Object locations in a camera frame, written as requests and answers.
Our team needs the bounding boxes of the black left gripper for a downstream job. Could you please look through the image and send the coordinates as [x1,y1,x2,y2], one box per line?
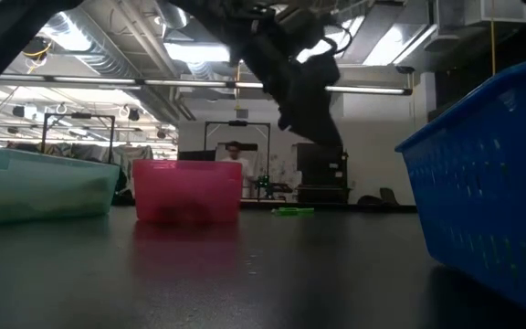
[233,8,344,147]

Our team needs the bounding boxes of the black monitor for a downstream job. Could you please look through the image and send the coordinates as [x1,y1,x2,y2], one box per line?
[295,142,349,174]

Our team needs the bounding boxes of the black desk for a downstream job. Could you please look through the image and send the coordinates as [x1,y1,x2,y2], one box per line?
[292,185,352,205]

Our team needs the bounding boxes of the device with green light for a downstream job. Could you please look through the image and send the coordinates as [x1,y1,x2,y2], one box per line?
[249,175,294,196]

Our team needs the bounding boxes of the person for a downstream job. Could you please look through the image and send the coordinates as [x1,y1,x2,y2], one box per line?
[220,140,256,198]

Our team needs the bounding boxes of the black chair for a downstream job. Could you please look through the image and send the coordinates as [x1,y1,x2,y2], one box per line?
[356,186,401,207]

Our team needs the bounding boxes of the red plastic basket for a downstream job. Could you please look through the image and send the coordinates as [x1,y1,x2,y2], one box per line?
[131,159,245,224]

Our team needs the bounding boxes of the blue plastic basket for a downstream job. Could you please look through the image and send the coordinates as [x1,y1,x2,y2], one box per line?
[394,57,526,319]

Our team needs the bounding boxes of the white ceiling vent box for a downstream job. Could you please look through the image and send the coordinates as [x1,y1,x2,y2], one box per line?
[463,0,526,27]

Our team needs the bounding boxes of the teal plastic basket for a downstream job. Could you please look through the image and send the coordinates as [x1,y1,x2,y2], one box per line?
[0,145,121,225]

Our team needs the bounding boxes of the black camera stand frame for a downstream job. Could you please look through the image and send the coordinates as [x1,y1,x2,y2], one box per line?
[203,120,272,202]

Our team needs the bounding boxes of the silver round air duct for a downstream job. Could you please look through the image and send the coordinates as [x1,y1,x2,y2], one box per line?
[38,0,195,122]

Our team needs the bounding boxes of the ceiling cord reel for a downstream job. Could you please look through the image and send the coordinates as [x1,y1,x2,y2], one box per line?
[23,36,54,61]

